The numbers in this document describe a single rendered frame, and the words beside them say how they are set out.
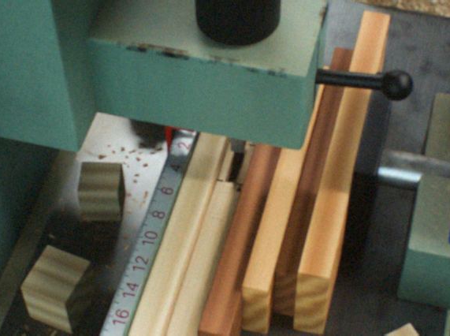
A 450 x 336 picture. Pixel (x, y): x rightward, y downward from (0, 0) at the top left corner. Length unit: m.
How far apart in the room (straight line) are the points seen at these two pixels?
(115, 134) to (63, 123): 0.29
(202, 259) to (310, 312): 0.08
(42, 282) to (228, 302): 0.19
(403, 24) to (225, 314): 0.34
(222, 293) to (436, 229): 0.14
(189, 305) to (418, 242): 0.15
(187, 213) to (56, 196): 0.23
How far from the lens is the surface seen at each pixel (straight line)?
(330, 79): 0.64
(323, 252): 0.64
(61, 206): 0.88
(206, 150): 0.71
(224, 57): 0.61
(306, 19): 0.63
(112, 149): 0.91
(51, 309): 0.79
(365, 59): 0.75
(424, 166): 0.70
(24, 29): 0.59
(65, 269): 0.79
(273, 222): 0.67
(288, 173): 0.69
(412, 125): 0.80
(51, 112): 0.63
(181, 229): 0.67
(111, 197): 0.84
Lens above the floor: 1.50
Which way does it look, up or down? 52 degrees down
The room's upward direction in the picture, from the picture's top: 1 degrees counter-clockwise
